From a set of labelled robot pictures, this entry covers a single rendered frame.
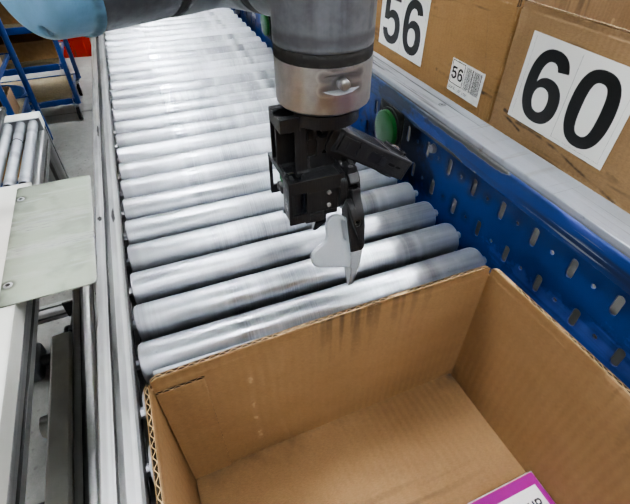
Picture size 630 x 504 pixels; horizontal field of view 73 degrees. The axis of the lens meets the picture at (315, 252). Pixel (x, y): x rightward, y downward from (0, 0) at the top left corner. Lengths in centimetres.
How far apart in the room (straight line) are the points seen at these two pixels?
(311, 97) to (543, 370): 30
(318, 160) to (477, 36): 37
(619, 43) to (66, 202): 80
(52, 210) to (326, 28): 59
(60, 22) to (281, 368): 29
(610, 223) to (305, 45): 37
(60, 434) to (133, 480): 44
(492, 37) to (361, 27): 35
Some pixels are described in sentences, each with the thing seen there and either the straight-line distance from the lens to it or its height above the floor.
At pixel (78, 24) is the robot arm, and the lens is 37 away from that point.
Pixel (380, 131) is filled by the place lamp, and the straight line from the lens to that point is 84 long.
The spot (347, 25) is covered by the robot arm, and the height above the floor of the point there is 108.
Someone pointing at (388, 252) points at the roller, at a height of 74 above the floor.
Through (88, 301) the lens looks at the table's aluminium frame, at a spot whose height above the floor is 44.
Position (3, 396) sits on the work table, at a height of 75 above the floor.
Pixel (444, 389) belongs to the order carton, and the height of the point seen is 76.
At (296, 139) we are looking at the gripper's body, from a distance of 43.
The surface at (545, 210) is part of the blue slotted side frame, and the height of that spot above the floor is 87.
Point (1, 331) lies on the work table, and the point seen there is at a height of 75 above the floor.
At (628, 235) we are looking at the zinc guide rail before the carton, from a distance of 55.
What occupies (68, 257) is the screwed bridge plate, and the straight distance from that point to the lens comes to 72.
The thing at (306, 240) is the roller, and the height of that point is 75.
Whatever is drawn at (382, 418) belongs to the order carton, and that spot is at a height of 76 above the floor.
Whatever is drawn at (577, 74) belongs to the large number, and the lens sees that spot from 61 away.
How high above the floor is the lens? 117
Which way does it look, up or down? 42 degrees down
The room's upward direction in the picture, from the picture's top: straight up
